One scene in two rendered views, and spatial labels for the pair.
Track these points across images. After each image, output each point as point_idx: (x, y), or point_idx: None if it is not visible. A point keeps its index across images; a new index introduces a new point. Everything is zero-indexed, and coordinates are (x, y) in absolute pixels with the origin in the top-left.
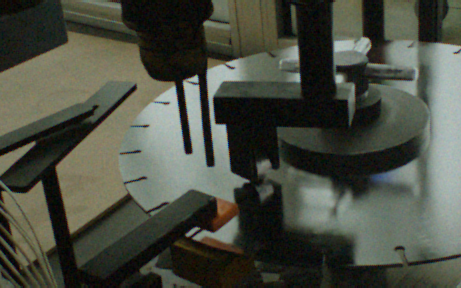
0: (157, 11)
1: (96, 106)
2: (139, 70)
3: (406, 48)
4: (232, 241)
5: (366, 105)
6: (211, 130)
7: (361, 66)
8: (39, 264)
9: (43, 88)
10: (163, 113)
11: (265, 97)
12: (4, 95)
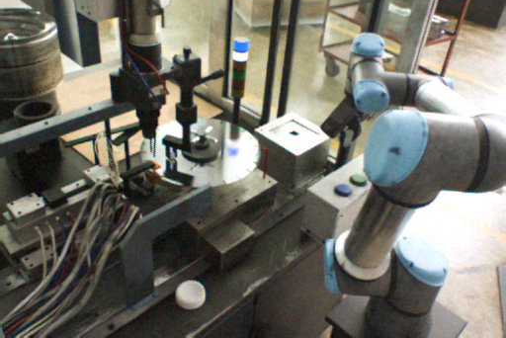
0: (144, 126)
1: None
2: (172, 97)
3: (230, 126)
4: (158, 173)
5: (204, 145)
6: (155, 149)
7: (204, 135)
8: (122, 161)
9: None
10: (157, 132)
11: (173, 141)
12: None
